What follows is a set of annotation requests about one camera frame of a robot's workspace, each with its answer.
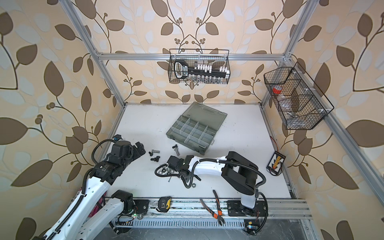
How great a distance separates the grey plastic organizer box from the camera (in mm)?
972

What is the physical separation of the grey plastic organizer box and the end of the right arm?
0.88 ft

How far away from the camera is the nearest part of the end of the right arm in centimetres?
62

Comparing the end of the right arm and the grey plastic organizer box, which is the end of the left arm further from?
the grey plastic organizer box

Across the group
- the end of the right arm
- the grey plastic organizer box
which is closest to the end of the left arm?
the end of the right arm
